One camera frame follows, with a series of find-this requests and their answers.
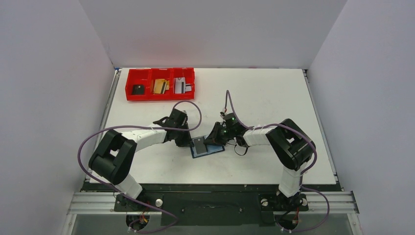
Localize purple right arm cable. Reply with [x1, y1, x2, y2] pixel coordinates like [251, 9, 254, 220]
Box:
[225, 90, 331, 234]

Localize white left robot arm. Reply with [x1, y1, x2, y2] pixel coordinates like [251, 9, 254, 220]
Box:
[89, 109, 191, 211]

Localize navy blue card holder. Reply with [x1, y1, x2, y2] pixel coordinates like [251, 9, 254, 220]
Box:
[190, 135, 225, 159]

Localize silver cards in bin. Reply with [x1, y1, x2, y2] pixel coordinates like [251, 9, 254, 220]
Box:
[174, 77, 192, 94]

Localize aluminium frame rail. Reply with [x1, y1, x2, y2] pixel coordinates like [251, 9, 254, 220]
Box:
[68, 191, 360, 215]

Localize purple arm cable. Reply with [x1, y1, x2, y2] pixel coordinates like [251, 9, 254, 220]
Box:
[225, 90, 331, 234]
[77, 100, 203, 234]

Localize red three-compartment bin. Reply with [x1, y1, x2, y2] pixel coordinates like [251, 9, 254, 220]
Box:
[125, 68, 195, 101]

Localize gold cards in bin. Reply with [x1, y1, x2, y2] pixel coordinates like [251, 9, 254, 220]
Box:
[153, 79, 169, 94]

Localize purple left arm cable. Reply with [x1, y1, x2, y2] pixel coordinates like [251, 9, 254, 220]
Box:
[77, 100, 203, 234]

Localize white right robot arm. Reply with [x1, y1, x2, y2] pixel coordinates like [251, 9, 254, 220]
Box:
[204, 113, 316, 209]

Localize black card in bin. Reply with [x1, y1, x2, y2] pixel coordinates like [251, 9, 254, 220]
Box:
[131, 84, 146, 95]

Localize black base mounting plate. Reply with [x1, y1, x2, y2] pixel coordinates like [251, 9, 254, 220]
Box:
[81, 183, 340, 227]

